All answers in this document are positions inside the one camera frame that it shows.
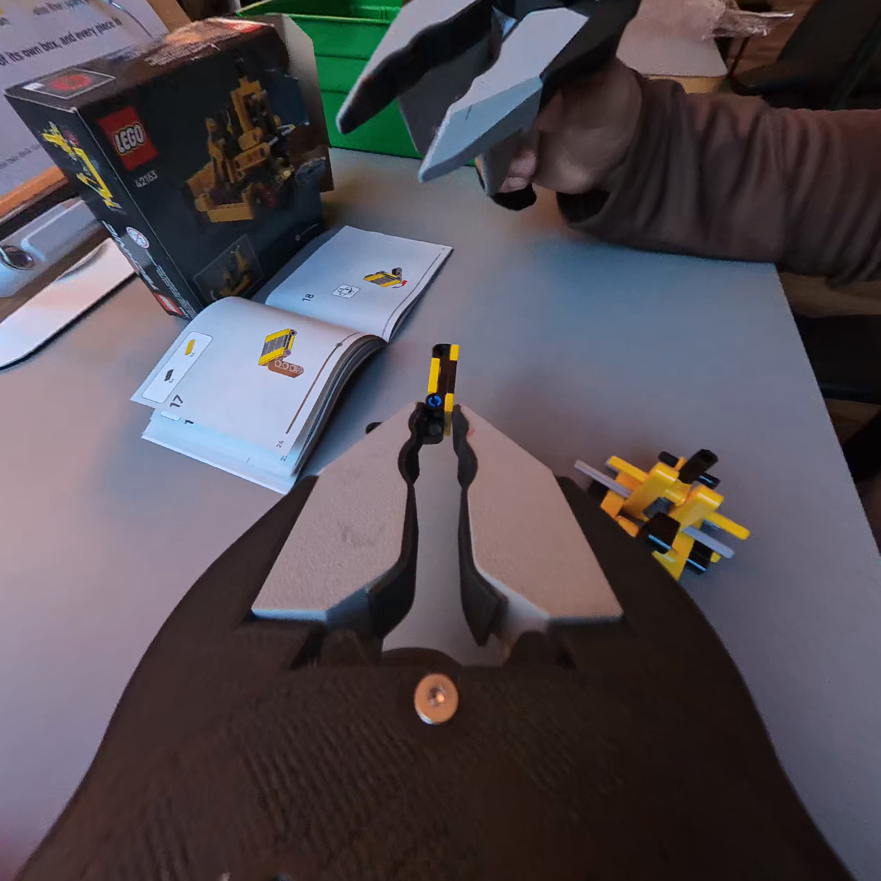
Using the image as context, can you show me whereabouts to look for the green plastic bin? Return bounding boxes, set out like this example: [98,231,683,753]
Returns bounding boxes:
[237,0,476,167]

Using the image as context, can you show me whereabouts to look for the person's right forearm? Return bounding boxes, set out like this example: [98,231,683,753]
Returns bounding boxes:
[561,72,881,290]

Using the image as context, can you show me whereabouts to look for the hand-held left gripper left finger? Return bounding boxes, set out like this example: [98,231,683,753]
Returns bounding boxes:
[251,402,422,641]

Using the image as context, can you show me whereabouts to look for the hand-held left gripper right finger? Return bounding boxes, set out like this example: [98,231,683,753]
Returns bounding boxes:
[449,405,625,651]

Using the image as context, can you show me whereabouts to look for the person's right hand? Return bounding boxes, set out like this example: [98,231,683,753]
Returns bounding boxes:
[513,58,646,207]

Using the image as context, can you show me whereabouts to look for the black lego box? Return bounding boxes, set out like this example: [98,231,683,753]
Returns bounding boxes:
[3,17,336,321]

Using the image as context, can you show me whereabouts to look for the small yellow black lego assembly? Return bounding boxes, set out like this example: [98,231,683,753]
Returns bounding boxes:
[412,343,461,441]

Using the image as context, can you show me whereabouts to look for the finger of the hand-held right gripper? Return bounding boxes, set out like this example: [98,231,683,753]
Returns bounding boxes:
[336,0,503,161]
[418,12,591,183]

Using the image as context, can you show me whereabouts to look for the tan cardboard box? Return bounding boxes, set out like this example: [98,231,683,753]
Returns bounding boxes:
[616,0,729,94]

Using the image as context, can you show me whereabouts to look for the dark chair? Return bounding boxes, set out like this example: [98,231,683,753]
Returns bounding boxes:
[730,0,881,97]

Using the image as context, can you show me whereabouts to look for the yellow lego vehicle chassis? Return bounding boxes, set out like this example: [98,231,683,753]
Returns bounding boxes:
[574,449,751,582]

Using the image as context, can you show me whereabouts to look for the wooden board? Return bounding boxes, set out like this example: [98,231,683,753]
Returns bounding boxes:
[0,168,77,221]

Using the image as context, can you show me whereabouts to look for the white flat stand base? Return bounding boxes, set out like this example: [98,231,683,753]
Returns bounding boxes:
[0,237,136,370]

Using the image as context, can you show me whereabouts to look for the lego instruction booklet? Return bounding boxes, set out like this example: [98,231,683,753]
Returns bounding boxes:
[131,226,455,495]

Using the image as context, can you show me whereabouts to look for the white clamp device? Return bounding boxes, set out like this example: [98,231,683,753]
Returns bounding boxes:
[0,200,104,298]

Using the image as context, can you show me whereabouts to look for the white printed sheet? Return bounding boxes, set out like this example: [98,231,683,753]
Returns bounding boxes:
[0,0,169,194]

